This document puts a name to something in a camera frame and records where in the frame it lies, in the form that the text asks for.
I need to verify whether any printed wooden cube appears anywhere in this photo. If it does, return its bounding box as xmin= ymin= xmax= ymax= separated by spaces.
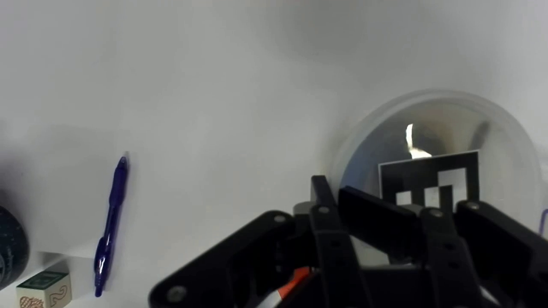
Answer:
xmin=15 ymin=269 xmax=73 ymax=308

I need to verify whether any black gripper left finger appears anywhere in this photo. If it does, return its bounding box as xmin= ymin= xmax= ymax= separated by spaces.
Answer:
xmin=146 ymin=175 xmax=366 ymax=308

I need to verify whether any orange tipped white wire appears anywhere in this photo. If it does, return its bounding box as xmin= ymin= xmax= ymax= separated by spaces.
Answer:
xmin=254 ymin=266 xmax=316 ymax=308

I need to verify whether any dark teal mug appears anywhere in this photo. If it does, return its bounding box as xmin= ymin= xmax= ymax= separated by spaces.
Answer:
xmin=0 ymin=204 xmax=30 ymax=293

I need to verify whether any blue pen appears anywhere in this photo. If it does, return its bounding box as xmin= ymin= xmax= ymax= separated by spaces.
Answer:
xmin=92 ymin=153 xmax=131 ymax=300

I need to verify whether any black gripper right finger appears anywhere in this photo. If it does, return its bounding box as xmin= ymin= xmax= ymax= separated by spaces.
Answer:
xmin=337 ymin=185 xmax=548 ymax=308

